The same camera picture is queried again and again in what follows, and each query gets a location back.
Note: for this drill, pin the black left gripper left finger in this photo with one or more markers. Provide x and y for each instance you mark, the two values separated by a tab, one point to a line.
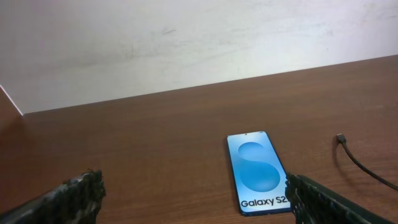
77	200

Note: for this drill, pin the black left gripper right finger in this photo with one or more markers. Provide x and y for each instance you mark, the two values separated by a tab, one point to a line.
312	203

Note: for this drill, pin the blue Galaxy smartphone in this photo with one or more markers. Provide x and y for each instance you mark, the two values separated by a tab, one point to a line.
259	176

